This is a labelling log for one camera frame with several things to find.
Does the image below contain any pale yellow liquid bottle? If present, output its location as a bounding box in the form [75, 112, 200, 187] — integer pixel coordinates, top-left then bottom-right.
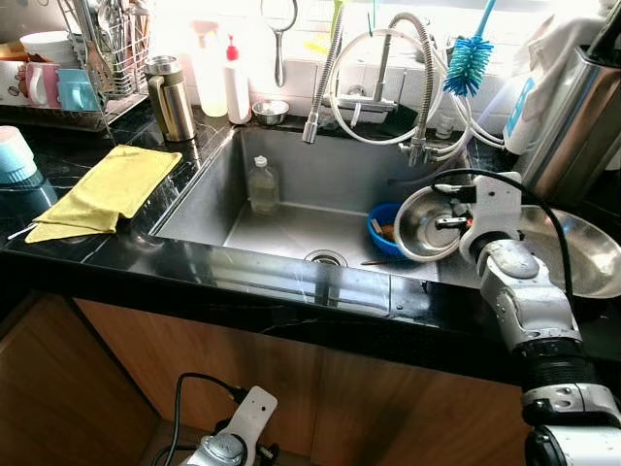
[191, 19, 230, 119]

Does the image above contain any clear plastic bottle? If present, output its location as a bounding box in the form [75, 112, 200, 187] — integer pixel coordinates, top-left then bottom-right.
[246, 155, 280, 216]

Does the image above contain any white mug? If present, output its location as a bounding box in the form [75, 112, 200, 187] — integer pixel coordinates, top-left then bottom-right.
[0, 58, 28, 106]

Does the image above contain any pink mug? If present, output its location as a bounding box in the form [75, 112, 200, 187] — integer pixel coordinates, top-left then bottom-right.
[21, 60, 61, 108]

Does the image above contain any white and blue cup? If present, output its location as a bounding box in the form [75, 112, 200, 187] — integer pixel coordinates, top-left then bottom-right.
[0, 125, 40, 185]

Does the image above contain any steel wire dish rack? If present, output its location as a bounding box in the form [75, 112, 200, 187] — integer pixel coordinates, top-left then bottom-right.
[0, 0, 151, 132]

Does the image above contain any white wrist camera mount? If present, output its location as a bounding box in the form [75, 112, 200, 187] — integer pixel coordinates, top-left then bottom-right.
[225, 385, 278, 452]
[460, 173, 525, 261]

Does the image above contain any wire cutlery basket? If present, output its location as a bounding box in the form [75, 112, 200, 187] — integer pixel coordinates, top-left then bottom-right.
[58, 0, 151, 98]

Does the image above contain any steel spring pull-down faucet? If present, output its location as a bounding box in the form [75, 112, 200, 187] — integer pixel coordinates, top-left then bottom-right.
[301, 12, 467, 168]

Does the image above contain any blue plastic bowl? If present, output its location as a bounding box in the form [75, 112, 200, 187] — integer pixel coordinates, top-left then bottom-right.
[365, 203, 413, 259]

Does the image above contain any light blue mug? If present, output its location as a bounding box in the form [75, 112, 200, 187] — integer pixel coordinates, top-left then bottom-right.
[56, 68, 102, 113]

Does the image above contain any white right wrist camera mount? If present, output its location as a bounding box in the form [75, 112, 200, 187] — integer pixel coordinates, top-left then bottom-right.
[460, 173, 525, 261]

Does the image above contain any white bottle with red cap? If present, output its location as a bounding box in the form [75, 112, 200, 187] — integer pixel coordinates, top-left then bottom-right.
[223, 35, 253, 125]

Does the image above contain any steel sink drain strainer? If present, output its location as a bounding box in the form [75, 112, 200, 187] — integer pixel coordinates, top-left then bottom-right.
[303, 249, 348, 268]

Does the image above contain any gold steel thermos flask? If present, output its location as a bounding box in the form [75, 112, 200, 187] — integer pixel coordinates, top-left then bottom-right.
[144, 55, 197, 144]

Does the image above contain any hanging steel ladle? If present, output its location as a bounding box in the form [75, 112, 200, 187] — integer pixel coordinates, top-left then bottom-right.
[259, 0, 299, 90]

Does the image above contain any yellow cloth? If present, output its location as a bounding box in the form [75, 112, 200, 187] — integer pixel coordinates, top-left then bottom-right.
[24, 145, 183, 244]

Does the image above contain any large steel basin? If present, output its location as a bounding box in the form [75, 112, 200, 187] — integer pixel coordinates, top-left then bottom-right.
[509, 202, 621, 300]

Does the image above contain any white ceramic bowl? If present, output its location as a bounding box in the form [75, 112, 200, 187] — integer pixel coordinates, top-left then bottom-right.
[19, 31, 79, 67]

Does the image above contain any white flexible hose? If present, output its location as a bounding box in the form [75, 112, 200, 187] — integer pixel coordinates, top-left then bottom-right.
[325, 29, 506, 147]

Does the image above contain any brown wooden cabinet door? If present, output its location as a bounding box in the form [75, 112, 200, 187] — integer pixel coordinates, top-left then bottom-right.
[0, 291, 161, 466]
[73, 296, 331, 457]
[310, 345, 544, 466]

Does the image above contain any small steel bowl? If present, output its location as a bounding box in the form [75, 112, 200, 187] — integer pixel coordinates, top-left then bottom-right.
[250, 99, 291, 127]

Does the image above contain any stainless steel sink basin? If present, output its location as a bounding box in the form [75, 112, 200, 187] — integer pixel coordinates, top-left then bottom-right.
[150, 124, 530, 292]

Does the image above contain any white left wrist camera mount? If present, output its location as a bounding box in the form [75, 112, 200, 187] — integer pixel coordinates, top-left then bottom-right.
[225, 385, 278, 452]

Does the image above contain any blue bottle brush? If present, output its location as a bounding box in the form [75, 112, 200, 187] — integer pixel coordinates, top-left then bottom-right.
[443, 0, 498, 98]

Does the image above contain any medium steel bowl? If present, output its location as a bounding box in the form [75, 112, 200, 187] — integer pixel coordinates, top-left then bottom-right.
[393, 184, 481, 263]

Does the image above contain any white jug with blue label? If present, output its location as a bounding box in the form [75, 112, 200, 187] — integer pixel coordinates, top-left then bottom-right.
[503, 10, 607, 156]

